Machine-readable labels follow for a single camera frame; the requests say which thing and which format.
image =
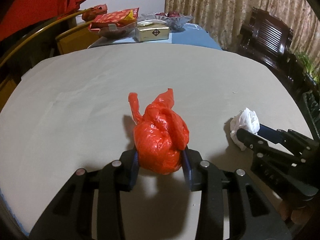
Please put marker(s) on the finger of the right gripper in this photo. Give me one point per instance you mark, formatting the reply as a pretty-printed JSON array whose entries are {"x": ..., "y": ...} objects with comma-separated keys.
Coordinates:
[
  {"x": 256, "y": 144},
  {"x": 276, "y": 136}
]

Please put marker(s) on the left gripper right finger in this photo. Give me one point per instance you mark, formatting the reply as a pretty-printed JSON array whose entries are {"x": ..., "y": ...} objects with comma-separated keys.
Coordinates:
[{"x": 190, "y": 164}]

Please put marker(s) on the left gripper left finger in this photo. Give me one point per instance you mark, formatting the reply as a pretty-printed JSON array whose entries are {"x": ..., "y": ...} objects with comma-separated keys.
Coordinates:
[{"x": 129, "y": 170}]

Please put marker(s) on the white tissue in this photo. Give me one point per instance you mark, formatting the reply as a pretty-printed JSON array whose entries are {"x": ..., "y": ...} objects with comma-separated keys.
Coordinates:
[{"x": 247, "y": 120}]

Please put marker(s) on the orange red plastic bag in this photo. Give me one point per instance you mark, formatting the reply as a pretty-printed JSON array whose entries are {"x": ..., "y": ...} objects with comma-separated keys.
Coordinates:
[{"x": 160, "y": 134}]

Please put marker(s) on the person right hand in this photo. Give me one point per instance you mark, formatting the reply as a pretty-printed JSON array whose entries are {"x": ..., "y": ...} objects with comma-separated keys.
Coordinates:
[{"x": 297, "y": 216}]

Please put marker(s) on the dark wooden side table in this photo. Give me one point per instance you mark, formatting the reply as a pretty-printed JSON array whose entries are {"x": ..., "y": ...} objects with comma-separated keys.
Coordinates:
[{"x": 305, "y": 94}]

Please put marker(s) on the green potted plant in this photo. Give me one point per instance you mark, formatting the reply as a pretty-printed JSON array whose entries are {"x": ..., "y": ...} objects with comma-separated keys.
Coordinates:
[{"x": 309, "y": 66}]

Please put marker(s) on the grey table cloth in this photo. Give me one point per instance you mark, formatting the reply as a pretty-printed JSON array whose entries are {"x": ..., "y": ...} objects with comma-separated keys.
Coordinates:
[{"x": 72, "y": 111}]

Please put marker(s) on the dark wooden armchair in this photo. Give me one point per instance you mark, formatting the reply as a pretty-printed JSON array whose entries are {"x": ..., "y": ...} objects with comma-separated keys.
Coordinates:
[{"x": 267, "y": 40}]

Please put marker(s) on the blue table cloth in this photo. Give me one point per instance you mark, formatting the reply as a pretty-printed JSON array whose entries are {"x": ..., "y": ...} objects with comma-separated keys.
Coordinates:
[{"x": 190, "y": 34}]

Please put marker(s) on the beige tissue box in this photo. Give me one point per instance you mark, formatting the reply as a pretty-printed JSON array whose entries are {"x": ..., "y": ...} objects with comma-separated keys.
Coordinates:
[{"x": 146, "y": 31}]

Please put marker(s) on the glass fruit bowl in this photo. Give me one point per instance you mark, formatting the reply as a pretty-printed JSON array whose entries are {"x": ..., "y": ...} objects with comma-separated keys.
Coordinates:
[{"x": 173, "y": 21}]

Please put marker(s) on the beige patterned curtain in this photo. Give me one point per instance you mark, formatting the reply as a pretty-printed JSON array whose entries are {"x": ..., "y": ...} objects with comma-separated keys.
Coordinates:
[{"x": 222, "y": 19}]

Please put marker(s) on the red snack bag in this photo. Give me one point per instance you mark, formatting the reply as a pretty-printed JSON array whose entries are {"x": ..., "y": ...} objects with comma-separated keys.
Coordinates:
[{"x": 115, "y": 20}]

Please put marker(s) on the wooden tv cabinet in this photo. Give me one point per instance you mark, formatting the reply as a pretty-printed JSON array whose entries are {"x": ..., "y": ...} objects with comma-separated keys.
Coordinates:
[{"x": 54, "y": 37}]

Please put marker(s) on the red bag on cabinet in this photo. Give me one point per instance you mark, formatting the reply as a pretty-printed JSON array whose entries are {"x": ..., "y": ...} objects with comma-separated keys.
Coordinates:
[{"x": 91, "y": 13}]

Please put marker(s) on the red cloth cover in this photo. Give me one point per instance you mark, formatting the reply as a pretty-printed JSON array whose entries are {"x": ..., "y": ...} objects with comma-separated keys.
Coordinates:
[{"x": 19, "y": 14}]

